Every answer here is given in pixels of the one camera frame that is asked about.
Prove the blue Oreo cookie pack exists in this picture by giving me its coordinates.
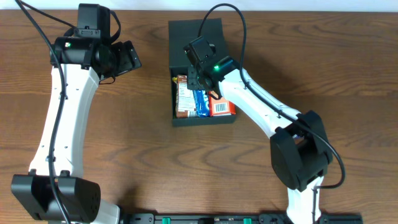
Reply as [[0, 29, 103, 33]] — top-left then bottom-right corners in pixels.
[[193, 90, 210, 118]]

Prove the brown carton with barcode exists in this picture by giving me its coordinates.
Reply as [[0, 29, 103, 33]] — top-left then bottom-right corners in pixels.
[[175, 75, 197, 118]]

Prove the orange carton with barcode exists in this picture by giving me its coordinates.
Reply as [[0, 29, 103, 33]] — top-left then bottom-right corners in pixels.
[[208, 91, 236, 117]]

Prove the dark green hinged box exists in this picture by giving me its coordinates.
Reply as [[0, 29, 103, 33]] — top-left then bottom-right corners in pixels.
[[169, 18, 236, 127]]

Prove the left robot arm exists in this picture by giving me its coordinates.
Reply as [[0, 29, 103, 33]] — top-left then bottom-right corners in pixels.
[[11, 37, 141, 223]]

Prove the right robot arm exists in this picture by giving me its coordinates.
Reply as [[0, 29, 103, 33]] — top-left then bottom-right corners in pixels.
[[188, 56, 335, 223]]

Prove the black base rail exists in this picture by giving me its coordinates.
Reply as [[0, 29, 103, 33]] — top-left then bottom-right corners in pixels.
[[119, 213, 363, 224]]

